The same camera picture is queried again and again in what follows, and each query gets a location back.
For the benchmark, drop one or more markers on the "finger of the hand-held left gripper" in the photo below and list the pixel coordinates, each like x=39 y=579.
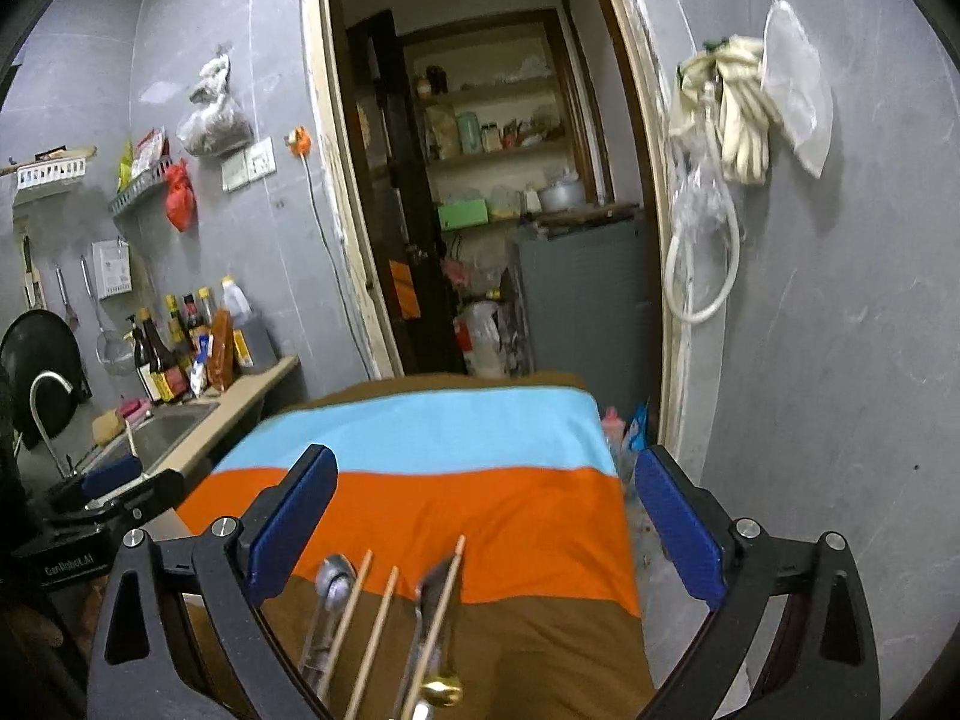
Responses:
x=154 y=489
x=112 y=474

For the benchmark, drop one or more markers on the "white wall box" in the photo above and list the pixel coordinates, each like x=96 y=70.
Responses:
x=112 y=266

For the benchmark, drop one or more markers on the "snack packets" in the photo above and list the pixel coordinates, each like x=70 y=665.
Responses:
x=150 y=148

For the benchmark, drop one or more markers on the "teal canister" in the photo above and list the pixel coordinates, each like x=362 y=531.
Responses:
x=466 y=133

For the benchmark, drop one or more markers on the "metal strainer ladle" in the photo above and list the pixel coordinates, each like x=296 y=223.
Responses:
x=112 y=352

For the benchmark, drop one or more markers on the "plastic bag on floor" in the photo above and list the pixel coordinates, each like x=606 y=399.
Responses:
x=480 y=337

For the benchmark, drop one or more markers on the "gold spoon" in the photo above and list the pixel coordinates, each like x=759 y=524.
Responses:
x=441 y=694

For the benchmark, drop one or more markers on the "white basket rack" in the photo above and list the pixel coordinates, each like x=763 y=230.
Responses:
x=49 y=171

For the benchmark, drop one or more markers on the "orange wall plug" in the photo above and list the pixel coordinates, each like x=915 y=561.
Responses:
x=298 y=141

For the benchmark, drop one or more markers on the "yellow sponge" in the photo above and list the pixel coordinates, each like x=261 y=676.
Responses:
x=109 y=426

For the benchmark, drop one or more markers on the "metal spatula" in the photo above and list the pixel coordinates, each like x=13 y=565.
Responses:
x=66 y=300

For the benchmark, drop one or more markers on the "steel sink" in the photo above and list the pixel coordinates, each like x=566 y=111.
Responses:
x=161 y=431

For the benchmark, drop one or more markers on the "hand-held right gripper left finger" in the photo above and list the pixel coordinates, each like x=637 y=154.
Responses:
x=292 y=517

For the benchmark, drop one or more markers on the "metal faucet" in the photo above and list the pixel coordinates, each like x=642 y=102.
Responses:
x=46 y=381

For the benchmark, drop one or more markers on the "metal cooking pot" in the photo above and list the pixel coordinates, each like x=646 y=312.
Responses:
x=559 y=195

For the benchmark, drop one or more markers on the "pink bottle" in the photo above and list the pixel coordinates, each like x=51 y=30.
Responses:
x=611 y=426

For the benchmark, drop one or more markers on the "pink scrub pad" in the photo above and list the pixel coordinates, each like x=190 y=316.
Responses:
x=135 y=409

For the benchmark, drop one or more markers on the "black wok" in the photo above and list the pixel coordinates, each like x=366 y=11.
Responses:
x=41 y=352

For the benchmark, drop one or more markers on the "wooden shelf unit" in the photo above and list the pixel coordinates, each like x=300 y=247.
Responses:
x=495 y=94

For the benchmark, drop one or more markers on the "white wall socket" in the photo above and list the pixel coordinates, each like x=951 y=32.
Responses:
x=247 y=163

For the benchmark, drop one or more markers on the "bag of dried goods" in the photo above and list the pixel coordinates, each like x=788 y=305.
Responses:
x=214 y=124

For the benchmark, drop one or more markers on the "stainless steel spoon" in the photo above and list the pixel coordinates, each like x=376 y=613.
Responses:
x=334 y=581

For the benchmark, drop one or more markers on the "red plastic bag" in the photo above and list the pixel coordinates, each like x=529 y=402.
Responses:
x=180 y=195

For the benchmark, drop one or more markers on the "metal wall rack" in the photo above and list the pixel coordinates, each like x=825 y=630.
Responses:
x=139 y=193

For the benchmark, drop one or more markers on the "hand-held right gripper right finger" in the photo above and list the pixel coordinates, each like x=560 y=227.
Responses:
x=679 y=525

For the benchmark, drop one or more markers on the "grey refrigerator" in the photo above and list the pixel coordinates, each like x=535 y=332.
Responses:
x=585 y=300

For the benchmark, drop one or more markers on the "clear plastic bag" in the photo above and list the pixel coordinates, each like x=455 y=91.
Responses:
x=694 y=195

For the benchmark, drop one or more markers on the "blue orange brown striped cloth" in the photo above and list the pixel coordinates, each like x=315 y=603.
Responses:
x=450 y=495

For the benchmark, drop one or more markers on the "cluster of condiment bottles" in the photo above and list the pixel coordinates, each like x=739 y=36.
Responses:
x=157 y=360

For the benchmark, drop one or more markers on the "green box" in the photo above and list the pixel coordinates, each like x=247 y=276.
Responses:
x=463 y=214

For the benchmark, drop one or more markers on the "cream rubber gloves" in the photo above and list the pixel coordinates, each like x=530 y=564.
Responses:
x=742 y=135

